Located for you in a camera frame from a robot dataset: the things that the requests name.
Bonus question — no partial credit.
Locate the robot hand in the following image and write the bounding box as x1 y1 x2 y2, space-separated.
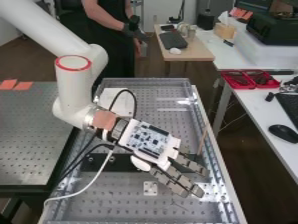
116 118 211 200

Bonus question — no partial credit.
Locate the thin dark drill bit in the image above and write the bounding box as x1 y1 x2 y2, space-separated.
168 199 191 212

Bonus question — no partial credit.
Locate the thin stick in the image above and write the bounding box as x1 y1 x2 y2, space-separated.
195 124 210 157

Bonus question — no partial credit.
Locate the clear box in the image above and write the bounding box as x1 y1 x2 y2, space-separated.
38 77 248 224

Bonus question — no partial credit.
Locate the black plate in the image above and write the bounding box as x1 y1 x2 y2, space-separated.
79 152 210 174

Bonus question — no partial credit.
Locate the small white square block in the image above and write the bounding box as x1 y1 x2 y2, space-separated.
142 180 159 197

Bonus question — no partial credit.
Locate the white desk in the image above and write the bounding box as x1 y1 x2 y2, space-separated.
211 74 298 186
192 27 298 72

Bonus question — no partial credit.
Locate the red tray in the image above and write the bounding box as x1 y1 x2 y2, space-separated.
219 70 257 90
244 69 281 90

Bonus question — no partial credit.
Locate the wooden desk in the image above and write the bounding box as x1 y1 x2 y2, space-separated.
152 23 216 78

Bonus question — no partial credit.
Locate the black computer mouse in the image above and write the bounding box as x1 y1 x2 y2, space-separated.
267 123 298 145

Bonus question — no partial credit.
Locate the small black keyboard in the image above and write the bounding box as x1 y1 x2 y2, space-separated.
156 30 190 50

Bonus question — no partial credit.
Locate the person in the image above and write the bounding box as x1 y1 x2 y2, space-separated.
58 0 151 84

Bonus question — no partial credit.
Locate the large black keyboard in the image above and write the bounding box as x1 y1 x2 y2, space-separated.
273 92 298 132

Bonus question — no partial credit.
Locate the cardboard box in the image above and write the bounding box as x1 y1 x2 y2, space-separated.
212 21 236 41

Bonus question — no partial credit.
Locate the orange sticky note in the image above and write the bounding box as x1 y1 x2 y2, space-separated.
240 10 255 21
228 6 247 18

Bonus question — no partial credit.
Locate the black cable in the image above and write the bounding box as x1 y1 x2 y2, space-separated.
106 88 139 120
53 132 134 188

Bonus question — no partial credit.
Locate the white cable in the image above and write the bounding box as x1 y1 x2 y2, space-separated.
42 146 118 206

